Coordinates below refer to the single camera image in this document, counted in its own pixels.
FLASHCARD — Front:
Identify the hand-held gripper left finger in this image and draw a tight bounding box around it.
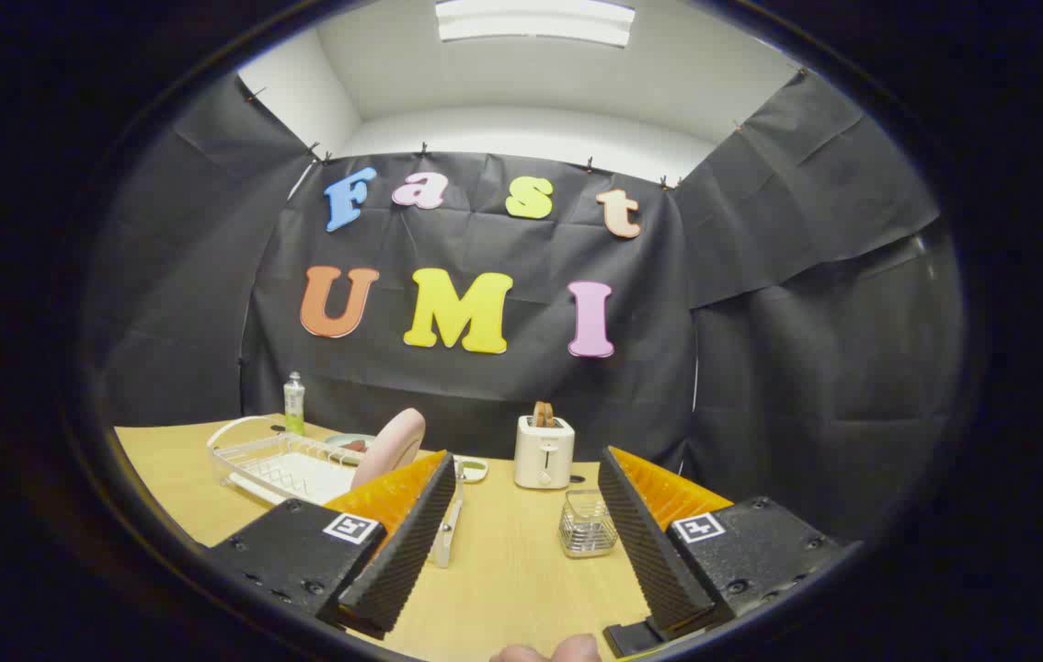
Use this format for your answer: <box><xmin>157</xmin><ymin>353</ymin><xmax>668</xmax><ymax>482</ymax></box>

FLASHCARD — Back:
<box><xmin>207</xmin><ymin>449</ymin><xmax>458</xmax><ymax>642</ymax></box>

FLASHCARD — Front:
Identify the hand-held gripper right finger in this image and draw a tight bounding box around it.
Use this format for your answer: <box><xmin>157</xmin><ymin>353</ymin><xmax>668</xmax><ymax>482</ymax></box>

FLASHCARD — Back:
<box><xmin>597</xmin><ymin>446</ymin><xmax>861</xmax><ymax>659</ymax></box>

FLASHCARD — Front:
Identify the silver wire basket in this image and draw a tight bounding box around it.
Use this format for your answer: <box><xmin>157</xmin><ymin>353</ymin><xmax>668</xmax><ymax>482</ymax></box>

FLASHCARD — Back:
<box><xmin>558</xmin><ymin>489</ymin><xmax>620</xmax><ymax>559</ymax></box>

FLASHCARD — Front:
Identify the pink plate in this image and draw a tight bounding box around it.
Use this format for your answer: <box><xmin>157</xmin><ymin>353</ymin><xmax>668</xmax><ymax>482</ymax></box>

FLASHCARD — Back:
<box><xmin>351</xmin><ymin>407</ymin><xmax>427</xmax><ymax>491</ymax></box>

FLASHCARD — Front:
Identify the white wire dish rack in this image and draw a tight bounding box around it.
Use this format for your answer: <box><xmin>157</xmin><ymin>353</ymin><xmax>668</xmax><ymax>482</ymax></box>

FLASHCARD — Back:
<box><xmin>207</xmin><ymin>416</ymin><xmax>465</xmax><ymax>568</ymax></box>

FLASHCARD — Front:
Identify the white toaster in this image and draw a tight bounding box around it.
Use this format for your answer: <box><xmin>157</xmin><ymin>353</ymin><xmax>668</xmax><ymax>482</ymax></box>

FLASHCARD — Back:
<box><xmin>513</xmin><ymin>416</ymin><xmax>576</xmax><ymax>491</ymax></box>

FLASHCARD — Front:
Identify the clear bottle with green liquid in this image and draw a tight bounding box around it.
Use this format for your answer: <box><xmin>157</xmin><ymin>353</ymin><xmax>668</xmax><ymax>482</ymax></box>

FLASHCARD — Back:
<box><xmin>283</xmin><ymin>371</ymin><xmax>306</xmax><ymax>437</ymax></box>

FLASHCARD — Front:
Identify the black backdrop cloth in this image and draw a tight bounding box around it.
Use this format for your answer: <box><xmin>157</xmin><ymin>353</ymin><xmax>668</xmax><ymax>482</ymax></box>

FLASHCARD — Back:
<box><xmin>85</xmin><ymin>69</ymin><xmax>964</xmax><ymax>543</ymax></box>

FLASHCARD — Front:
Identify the white ceiling light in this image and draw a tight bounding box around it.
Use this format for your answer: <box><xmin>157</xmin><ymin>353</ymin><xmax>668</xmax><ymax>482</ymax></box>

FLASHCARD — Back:
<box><xmin>434</xmin><ymin>0</ymin><xmax>637</xmax><ymax>49</ymax></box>

